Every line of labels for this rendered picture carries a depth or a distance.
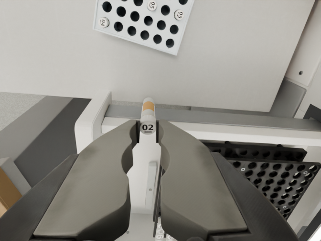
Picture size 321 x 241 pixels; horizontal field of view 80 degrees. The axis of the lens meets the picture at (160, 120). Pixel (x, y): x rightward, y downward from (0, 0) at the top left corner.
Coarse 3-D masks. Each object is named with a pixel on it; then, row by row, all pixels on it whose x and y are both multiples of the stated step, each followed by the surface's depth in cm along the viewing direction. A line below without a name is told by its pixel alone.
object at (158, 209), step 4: (164, 172) 26; (160, 180) 27; (160, 184) 27; (160, 188) 28; (156, 208) 31; (156, 212) 30; (156, 216) 31; (156, 220) 31; (156, 224) 32; (156, 228) 32
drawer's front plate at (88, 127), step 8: (96, 96) 26; (104, 96) 26; (88, 104) 23; (96, 104) 23; (104, 104) 24; (88, 112) 21; (96, 112) 22; (104, 112) 25; (80, 120) 20; (88, 120) 20; (96, 120) 21; (80, 128) 19; (88, 128) 19; (96, 128) 21; (80, 136) 20; (88, 136) 20; (96, 136) 22; (80, 144) 20; (88, 144) 20
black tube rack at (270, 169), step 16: (208, 144) 29; (224, 144) 29; (240, 144) 29; (240, 160) 26; (256, 160) 26; (272, 160) 27; (288, 160) 30; (160, 176) 30; (256, 176) 27; (272, 176) 28; (288, 176) 28; (304, 176) 29; (272, 192) 29; (288, 192) 29; (304, 192) 29; (288, 208) 32
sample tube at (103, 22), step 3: (99, 18) 25; (102, 18) 25; (105, 18) 25; (99, 21) 25; (102, 21) 25; (105, 21) 25; (108, 21) 27; (99, 24) 25; (102, 24) 26; (105, 24) 26; (108, 24) 27; (102, 27) 26
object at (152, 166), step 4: (152, 164) 33; (156, 164) 33; (148, 168) 33; (152, 168) 33; (156, 168) 33; (148, 172) 33; (152, 172) 33; (148, 176) 34; (152, 176) 34; (148, 180) 34; (152, 180) 34; (148, 184) 34; (152, 184) 34; (148, 188) 35; (152, 188) 35; (148, 192) 35; (152, 192) 35; (148, 196) 36; (152, 196) 36; (148, 200) 36; (152, 200) 36; (148, 204) 37; (148, 208) 37
